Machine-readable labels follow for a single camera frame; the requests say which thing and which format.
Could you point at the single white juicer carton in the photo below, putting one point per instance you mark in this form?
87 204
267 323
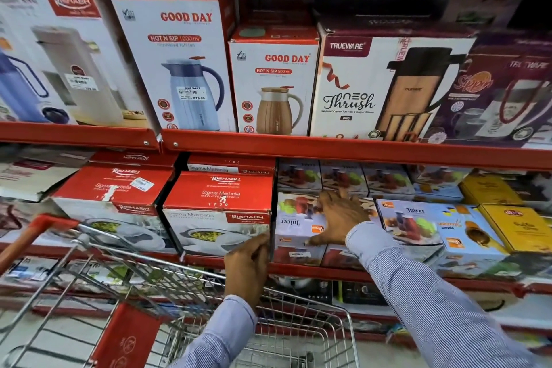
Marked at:
295 225

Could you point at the purple jug set box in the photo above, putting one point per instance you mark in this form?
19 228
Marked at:
500 96

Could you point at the blue box yellow appliance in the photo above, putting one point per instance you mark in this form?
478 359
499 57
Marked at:
470 242

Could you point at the dark patterned box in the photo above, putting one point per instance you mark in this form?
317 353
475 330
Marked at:
532 188

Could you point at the red white casserole box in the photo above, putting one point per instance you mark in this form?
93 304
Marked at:
230 164
215 208
112 195
133 157

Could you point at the small white box brown jug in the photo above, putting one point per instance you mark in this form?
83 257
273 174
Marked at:
276 87

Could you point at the group of juicer boxes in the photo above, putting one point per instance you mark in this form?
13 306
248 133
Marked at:
388 180

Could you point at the black appliance box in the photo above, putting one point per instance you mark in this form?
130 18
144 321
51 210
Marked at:
360 293
308 290

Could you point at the person's right thumb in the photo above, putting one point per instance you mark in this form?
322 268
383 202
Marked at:
320 239

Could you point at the grey flat box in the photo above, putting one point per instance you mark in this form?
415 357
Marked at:
34 171

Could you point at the person's left forearm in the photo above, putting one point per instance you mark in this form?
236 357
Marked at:
220 335

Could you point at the person's left hand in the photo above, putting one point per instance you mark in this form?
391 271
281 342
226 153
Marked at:
246 268

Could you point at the white box copper jug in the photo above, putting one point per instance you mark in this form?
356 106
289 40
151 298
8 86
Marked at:
379 87

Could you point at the person's right middle finger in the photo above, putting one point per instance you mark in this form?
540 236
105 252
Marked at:
344 197

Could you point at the white box with flask pictures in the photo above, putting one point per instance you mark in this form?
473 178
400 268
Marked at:
64 57

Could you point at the person's right forearm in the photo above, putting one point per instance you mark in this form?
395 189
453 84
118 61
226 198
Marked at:
431 303

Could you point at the person's right hand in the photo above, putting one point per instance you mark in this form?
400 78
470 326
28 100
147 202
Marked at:
343 219

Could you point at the red plastic cart seat panel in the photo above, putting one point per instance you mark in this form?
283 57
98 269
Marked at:
127 337

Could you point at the person's left fingers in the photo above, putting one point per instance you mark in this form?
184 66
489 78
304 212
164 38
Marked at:
254 243

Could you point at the tall white box blue jug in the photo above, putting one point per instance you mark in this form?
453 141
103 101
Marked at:
181 66

